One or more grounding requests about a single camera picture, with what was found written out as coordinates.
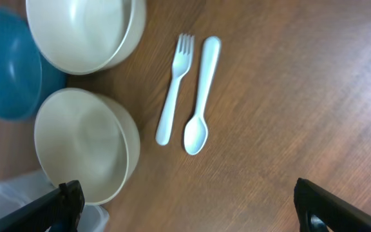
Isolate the white plastic fork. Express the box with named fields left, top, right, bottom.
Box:
left=155, top=34, right=195, bottom=146

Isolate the blue bowl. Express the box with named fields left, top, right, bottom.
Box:
left=0, top=8, right=66, bottom=121

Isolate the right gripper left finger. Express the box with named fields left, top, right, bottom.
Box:
left=0, top=180, right=85, bottom=232

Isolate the white plastic spoon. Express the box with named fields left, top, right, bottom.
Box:
left=184, top=36, right=222, bottom=155

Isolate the beige bowl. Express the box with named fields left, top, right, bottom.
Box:
left=26, top=0, right=146, bottom=75
left=33, top=88, right=140, bottom=206

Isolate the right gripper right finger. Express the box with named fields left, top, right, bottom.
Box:
left=294, top=178, right=371, bottom=232

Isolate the clear plastic container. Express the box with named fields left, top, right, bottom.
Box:
left=0, top=170, right=109, bottom=232

